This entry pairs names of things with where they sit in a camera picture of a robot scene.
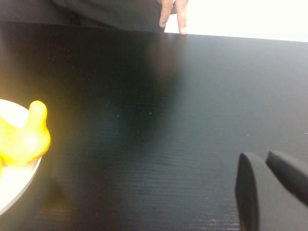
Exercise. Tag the yellow plastic banana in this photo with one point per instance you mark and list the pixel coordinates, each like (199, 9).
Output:
(29, 142)

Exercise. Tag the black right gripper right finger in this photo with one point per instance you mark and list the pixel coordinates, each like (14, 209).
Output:
(288, 173)

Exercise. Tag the person's left hand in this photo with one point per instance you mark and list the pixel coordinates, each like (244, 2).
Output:
(181, 16)

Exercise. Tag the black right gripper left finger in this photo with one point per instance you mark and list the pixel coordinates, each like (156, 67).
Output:
(247, 192)

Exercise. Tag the person's black clothed torso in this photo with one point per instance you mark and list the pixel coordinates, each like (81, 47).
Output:
(108, 12)

